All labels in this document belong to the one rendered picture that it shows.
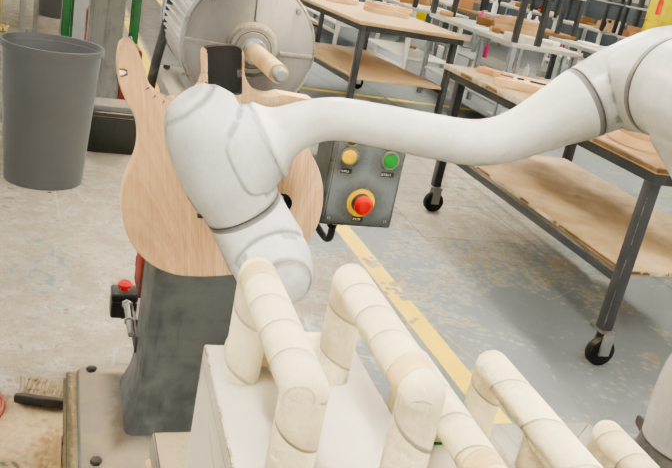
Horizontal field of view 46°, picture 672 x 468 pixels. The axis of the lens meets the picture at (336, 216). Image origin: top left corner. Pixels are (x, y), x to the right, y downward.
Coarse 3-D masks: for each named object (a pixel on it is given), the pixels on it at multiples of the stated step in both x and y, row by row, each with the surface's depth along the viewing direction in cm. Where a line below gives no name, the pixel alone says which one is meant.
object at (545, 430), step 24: (480, 360) 75; (504, 360) 74; (504, 384) 71; (528, 384) 70; (504, 408) 71; (528, 408) 67; (528, 432) 66; (552, 432) 64; (552, 456) 63; (576, 456) 61
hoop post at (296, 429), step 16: (288, 400) 49; (288, 416) 49; (304, 416) 49; (320, 416) 50; (272, 432) 51; (288, 432) 50; (304, 432) 50; (320, 432) 51; (272, 448) 51; (288, 448) 50; (304, 448) 50; (272, 464) 51; (288, 464) 50; (304, 464) 51
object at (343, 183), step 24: (336, 144) 156; (360, 144) 158; (336, 168) 158; (360, 168) 160; (384, 168) 161; (336, 192) 160; (360, 192) 161; (384, 192) 163; (336, 216) 162; (360, 216) 163; (384, 216) 165
